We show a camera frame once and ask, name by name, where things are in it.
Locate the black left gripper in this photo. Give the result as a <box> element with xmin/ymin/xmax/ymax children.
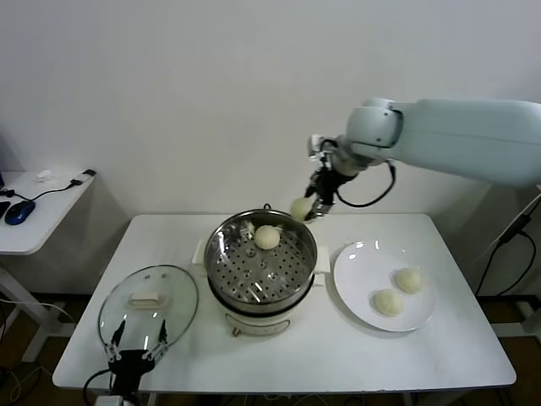
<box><xmin>104</xmin><ymin>319</ymin><xmax>169</xmax><ymax>397</ymax></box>

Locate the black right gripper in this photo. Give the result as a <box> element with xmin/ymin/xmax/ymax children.
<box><xmin>304</xmin><ymin>167</ymin><xmax>354</xmax><ymax>223</ymax></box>

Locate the white steamed baozi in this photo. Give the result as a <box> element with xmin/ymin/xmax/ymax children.
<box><xmin>371</xmin><ymin>288</ymin><xmax>406</xmax><ymax>317</ymax></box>
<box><xmin>394</xmin><ymin>267</ymin><xmax>424</xmax><ymax>294</ymax></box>
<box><xmin>253</xmin><ymin>225</ymin><xmax>281</xmax><ymax>250</ymax></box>
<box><xmin>290</xmin><ymin>196</ymin><xmax>316</xmax><ymax>222</ymax></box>

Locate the glass lid with white handle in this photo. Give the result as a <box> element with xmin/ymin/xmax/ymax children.
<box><xmin>97</xmin><ymin>265</ymin><xmax>199</xmax><ymax>354</ymax></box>

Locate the stainless steel steamer basket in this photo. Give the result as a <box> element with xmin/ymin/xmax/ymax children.
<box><xmin>203</xmin><ymin>210</ymin><xmax>318</xmax><ymax>306</ymax></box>

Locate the white round plate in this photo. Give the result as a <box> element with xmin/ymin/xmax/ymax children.
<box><xmin>332</xmin><ymin>239</ymin><xmax>436</xmax><ymax>333</ymax></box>

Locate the white electric cooker pot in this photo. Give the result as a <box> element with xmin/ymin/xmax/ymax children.
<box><xmin>192</xmin><ymin>239</ymin><xmax>330</xmax><ymax>339</ymax></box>

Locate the white side desk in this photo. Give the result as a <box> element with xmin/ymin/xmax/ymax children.
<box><xmin>0</xmin><ymin>170</ymin><xmax>96</xmax><ymax>365</ymax></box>

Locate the blue computer mouse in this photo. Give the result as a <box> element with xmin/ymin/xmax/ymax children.
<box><xmin>3</xmin><ymin>200</ymin><xmax>37</xmax><ymax>225</ymax></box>

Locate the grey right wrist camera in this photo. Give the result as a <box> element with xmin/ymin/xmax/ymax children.
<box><xmin>307</xmin><ymin>134</ymin><xmax>339</xmax><ymax>162</ymax></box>

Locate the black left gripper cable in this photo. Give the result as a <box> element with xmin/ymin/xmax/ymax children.
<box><xmin>83</xmin><ymin>368</ymin><xmax>113</xmax><ymax>406</ymax></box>

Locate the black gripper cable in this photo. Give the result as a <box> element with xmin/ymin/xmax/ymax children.
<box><xmin>336</xmin><ymin>160</ymin><xmax>397</xmax><ymax>208</ymax></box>
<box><xmin>83</xmin><ymin>368</ymin><xmax>113</xmax><ymax>406</ymax></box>

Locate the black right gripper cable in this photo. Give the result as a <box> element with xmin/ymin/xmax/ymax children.
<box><xmin>336</xmin><ymin>160</ymin><xmax>397</xmax><ymax>208</ymax></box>

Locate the white floor cable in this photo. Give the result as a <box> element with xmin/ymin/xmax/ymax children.
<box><xmin>0</xmin><ymin>298</ymin><xmax>76</xmax><ymax>325</ymax></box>

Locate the black desk cable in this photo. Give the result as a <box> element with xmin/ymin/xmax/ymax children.
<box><xmin>0</xmin><ymin>179</ymin><xmax>84</xmax><ymax>203</ymax></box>

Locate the black power adapter cable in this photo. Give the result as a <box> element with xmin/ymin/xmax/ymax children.
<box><xmin>473</xmin><ymin>213</ymin><xmax>537</xmax><ymax>297</ymax></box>

